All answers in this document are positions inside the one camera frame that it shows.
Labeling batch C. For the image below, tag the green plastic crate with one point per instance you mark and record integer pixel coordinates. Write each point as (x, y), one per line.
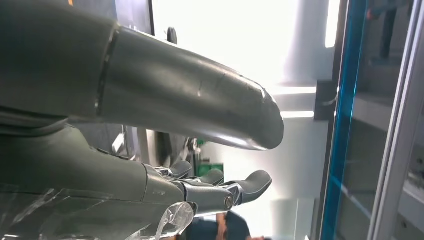
(208, 169)

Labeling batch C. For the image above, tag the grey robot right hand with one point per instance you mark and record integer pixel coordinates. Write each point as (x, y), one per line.
(132, 82)

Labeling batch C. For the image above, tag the person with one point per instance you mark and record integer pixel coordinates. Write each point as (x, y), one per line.
(232, 228)

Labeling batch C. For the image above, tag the blue metal upright post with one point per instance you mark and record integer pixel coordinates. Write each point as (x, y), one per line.
(344, 116)

